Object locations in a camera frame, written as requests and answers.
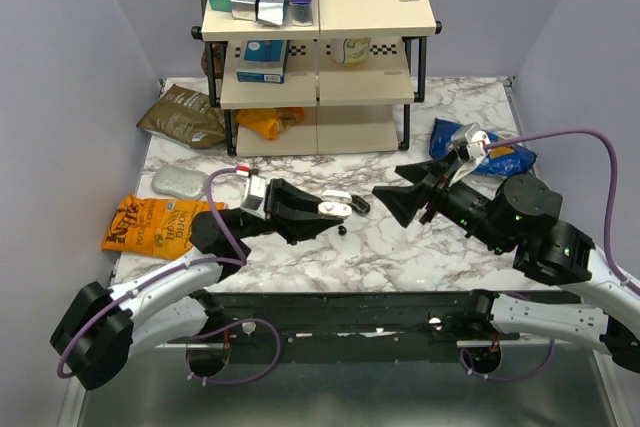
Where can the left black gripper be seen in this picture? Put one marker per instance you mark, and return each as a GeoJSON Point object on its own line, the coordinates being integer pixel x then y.
{"type": "Point", "coordinates": [281, 201]}

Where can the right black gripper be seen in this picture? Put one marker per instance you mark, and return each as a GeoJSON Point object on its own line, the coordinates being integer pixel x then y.
{"type": "Point", "coordinates": [404, 199]}

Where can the white earbud charging case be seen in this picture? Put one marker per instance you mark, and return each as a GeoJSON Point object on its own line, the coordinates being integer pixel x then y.
{"type": "Point", "coordinates": [342, 198]}

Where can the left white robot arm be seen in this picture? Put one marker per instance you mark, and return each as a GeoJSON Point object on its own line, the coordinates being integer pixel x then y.
{"type": "Point", "coordinates": [104, 326]}

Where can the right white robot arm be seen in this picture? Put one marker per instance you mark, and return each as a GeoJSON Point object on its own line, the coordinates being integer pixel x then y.
{"type": "Point", "coordinates": [523, 218]}

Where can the black earbud charging case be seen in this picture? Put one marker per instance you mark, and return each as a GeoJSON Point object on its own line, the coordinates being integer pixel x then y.
{"type": "Point", "coordinates": [360, 205]}

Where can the orange snack bag on shelf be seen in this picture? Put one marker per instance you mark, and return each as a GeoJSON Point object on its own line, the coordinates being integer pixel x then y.
{"type": "Point", "coordinates": [270, 123]}

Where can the blue Doritos chip bag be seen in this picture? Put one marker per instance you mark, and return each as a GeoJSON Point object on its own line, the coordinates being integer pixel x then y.
{"type": "Point", "coordinates": [502, 162]}

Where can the silver glitter pouch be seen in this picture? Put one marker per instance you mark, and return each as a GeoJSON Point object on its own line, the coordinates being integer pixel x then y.
{"type": "Point", "coordinates": [179, 182]}

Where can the beige three-tier shelf rack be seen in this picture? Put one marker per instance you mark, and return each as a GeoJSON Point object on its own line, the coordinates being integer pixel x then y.
{"type": "Point", "coordinates": [350, 109]}

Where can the orange Kettle chip bag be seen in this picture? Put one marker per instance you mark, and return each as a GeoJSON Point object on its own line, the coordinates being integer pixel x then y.
{"type": "Point", "coordinates": [158, 228]}

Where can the brown snack bag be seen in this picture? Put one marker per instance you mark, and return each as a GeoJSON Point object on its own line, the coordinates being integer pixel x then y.
{"type": "Point", "coordinates": [185, 116]}

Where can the white yellow cup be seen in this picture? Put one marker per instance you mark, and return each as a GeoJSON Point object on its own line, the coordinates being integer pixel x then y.
{"type": "Point", "coordinates": [350, 51]}

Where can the blue white box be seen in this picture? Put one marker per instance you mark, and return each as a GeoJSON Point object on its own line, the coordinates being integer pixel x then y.
{"type": "Point", "coordinates": [262, 61]}

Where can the dark brown bag behind shelf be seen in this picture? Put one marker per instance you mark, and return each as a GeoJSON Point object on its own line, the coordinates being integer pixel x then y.
{"type": "Point", "coordinates": [211, 61]}

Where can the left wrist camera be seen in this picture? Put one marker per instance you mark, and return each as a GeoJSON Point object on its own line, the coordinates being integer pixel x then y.
{"type": "Point", "coordinates": [254, 198]}

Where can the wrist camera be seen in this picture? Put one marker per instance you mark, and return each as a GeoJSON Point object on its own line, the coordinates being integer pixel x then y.
{"type": "Point", "coordinates": [254, 198]}
{"type": "Point", "coordinates": [468, 143]}

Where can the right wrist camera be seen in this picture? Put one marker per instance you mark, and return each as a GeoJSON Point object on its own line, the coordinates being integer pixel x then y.
{"type": "Point", "coordinates": [468, 143]}

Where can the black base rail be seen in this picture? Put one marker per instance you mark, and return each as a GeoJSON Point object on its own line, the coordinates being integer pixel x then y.
{"type": "Point", "coordinates": [340, 328]}

